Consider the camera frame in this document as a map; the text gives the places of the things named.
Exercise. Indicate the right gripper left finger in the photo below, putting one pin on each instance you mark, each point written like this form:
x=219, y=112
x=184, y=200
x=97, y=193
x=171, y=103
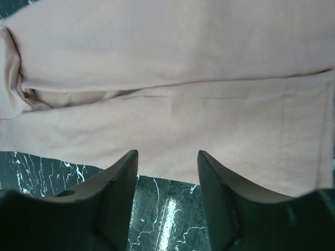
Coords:
x=94, y=215

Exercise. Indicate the pink t shirt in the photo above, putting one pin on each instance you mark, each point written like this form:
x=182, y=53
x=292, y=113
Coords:
x=250, y=82

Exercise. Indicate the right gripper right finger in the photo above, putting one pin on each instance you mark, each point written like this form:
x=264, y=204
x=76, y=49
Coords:
x=242, y=215

